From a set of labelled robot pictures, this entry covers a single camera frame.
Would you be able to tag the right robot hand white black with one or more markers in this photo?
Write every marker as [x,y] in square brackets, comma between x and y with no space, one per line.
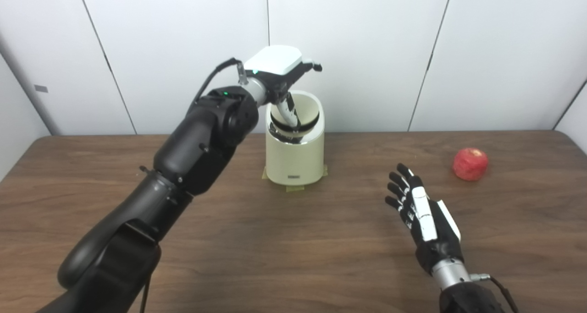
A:
[435,249]

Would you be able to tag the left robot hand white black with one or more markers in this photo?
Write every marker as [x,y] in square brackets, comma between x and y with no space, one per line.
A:
[275,61]

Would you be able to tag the cream round bin lid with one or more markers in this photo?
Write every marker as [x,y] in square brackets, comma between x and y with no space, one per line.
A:
[308,109]

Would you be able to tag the red apple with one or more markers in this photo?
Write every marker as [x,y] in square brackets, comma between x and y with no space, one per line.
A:
[470,165]

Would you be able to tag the cream-colored bin body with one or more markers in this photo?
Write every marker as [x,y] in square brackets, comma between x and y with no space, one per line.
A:
[293,159]

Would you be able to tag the yellow tape piece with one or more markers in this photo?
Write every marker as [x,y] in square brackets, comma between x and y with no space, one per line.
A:
[264,173]
[295,188]

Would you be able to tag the small grey wall label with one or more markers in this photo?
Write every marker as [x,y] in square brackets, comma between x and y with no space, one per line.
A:
[41,88]

